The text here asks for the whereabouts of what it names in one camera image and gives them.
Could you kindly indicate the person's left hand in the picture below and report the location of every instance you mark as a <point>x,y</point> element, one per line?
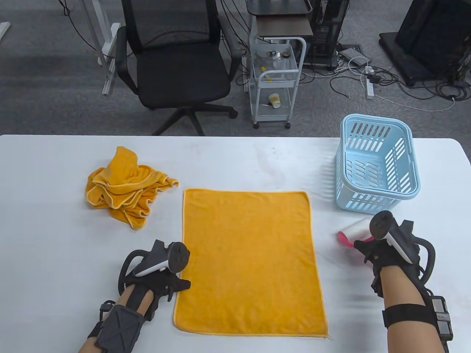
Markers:
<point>165,285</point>

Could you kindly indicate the person's right hand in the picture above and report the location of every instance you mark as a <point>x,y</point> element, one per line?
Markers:
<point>375,252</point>

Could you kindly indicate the pink lint roller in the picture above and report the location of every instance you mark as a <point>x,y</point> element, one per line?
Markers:
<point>353,230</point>

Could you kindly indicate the yellow square towel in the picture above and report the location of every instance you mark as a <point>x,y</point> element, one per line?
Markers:
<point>123,161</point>
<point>250,264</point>
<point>128,213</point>

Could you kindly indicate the person's left forearm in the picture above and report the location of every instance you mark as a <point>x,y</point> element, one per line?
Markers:
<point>127,298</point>

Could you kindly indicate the black and white hand controller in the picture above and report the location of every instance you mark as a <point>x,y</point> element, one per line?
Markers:
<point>176,257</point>
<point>381,224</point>

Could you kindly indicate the light blue plastic basket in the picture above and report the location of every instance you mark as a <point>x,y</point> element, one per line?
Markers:
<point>371,158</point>

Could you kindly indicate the white power strip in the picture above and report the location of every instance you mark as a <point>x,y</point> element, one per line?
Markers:
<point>369,88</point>

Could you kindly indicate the black power plug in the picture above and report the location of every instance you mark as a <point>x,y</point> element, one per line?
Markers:
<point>375,78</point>

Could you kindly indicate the paper cup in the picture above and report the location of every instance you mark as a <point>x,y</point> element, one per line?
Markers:
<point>275,100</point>

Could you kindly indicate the white rolling cart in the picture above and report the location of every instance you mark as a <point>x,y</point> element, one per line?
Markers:
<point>278,84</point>

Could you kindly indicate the grey power adapter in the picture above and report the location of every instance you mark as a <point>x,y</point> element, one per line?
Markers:
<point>349,54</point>

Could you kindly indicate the black office chair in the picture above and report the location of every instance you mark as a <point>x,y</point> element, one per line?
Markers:
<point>180,73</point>

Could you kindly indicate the black computer tower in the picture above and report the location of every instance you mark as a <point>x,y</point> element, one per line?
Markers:
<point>327,36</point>

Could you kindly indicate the black display stand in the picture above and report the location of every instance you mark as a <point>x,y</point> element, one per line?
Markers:
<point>430,33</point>

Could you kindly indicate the white desk leg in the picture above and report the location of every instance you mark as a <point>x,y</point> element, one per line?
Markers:
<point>110,47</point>

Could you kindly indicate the brown shelf board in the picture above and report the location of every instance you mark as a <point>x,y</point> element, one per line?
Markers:
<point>283,25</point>

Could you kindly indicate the black tray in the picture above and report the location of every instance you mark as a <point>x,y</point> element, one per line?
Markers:
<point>276,5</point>

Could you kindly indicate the white desk foot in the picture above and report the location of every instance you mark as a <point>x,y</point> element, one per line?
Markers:
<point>3,29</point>

